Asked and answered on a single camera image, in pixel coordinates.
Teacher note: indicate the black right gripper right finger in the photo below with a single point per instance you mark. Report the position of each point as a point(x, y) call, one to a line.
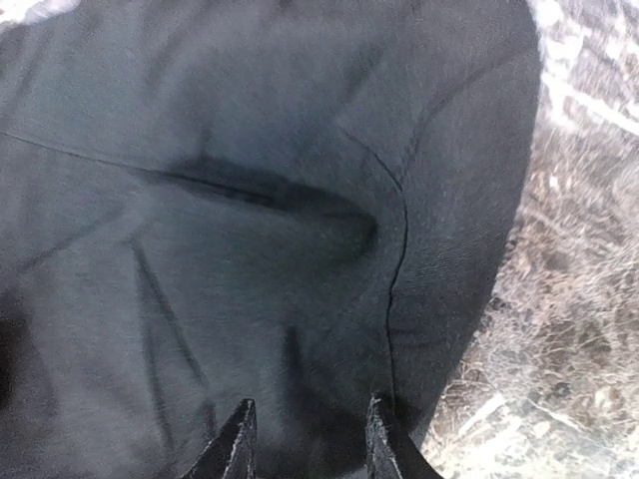
point(390, 453)

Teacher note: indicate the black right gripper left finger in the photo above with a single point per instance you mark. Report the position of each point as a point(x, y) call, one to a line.
point(232, 453)

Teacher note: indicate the black long sleeve shirt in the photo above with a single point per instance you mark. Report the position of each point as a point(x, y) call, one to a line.
point(298, 202)

